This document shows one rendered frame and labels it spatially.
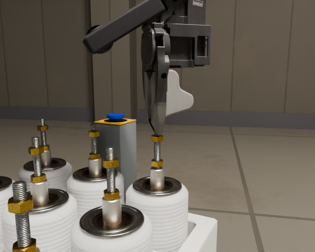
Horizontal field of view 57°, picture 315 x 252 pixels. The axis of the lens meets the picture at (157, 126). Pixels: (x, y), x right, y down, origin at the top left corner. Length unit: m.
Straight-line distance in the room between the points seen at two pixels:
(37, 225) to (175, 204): 0.18
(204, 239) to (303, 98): 2.08
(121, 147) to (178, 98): 0.27
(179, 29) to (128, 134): 0.33
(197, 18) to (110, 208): 0.27
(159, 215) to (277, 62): 2.08
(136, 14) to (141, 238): 0.27
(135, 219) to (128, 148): 0.33
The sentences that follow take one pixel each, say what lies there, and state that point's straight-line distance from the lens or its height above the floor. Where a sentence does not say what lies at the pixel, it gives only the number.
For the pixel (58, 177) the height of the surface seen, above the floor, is 0.24.
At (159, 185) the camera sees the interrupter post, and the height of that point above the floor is 0.26.
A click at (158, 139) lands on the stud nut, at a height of 0.33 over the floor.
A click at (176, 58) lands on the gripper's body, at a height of 0.44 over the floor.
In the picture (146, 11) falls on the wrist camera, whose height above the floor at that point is 0.50.
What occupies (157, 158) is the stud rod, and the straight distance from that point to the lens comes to 0.44.
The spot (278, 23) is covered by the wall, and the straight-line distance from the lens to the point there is 2.44.
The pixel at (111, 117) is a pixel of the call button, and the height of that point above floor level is 0.32.
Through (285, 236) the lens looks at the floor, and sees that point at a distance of 0.88.
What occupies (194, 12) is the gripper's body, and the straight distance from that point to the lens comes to 0.43.
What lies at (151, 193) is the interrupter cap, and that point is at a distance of 0.42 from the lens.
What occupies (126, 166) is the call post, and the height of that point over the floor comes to 0.21.
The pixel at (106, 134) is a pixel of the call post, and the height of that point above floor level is 0.29.
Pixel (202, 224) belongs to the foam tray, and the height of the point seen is 0.18.
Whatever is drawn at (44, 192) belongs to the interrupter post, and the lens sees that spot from 0.42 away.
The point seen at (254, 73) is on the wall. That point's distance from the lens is 2.39.
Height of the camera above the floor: 0.42
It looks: 10 degrees down
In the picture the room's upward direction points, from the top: straight up
